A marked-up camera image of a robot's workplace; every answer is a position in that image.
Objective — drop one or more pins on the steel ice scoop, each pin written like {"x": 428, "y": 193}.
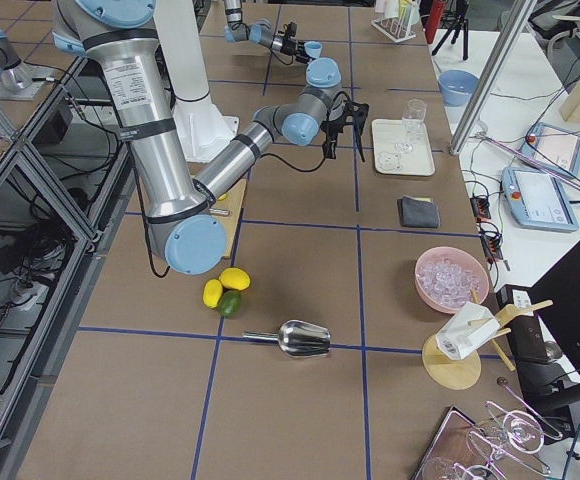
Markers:
{"x": 297, "y": 338}

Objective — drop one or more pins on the grey yellow folded cloth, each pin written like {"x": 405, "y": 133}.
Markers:
{"x": 417, "y": 213}

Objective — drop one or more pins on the white wire cup rack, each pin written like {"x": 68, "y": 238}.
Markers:
{"x": 397, "y": 19}

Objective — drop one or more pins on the blue teach pendant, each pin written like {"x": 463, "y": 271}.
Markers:
{"x": 558, "y": 149}
{"x": 537, "y": 200}

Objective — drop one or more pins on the steel muddler black tip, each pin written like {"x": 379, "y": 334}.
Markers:
{"x": 219, "y": 212}

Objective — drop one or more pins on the blue teach pendant far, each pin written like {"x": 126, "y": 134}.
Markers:
{"x": 558, "y": 149}

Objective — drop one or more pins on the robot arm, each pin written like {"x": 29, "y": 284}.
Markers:
{"x": 261, "y": 33}
{"x": 121, "y": 36}

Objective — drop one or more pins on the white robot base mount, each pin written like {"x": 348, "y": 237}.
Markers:
{"x": 203, "y": 130}

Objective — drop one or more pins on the wooden cutting board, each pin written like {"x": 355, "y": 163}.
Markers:
{"x": 233, "y": 203}

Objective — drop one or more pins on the cream bear tray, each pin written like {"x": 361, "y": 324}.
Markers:
{"x": 395, "y": 155}

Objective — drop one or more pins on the blue bowl with fork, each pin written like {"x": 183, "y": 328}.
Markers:
{"x": 457, "y": 87}

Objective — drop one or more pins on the wooden stand with bag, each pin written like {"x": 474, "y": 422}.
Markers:
{"x": 450, "y": 356}

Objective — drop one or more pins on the pink bowl with ice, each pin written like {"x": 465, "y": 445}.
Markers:
{"x": 446, "y": 278}

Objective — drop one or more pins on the yellow lemon back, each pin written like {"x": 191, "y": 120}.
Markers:
{"x": 212, "y": 293}

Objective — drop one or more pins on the light blue cup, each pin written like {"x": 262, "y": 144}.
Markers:
{"x": 315, "y": 49}

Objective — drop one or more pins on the green avocado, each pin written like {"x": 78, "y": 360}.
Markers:
{"x": 230, "y": 303}

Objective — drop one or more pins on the yellow lemon front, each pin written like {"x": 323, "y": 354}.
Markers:
{"x": 235, "y": 278}

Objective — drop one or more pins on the blue teach pendant near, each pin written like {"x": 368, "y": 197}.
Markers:
{"x": 537, "y": 200}

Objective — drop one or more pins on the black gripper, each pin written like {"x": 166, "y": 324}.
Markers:
{"x": 287, "y": 44}
{"x": 356, "y": 116}

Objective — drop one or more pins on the yellow lemon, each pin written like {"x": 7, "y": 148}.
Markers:
{"x": 235, "y": 278}
{"x": 212, "y": 293}

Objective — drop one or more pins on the clear wine glass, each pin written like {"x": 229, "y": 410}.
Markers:
{"x": 412, "y": 122}

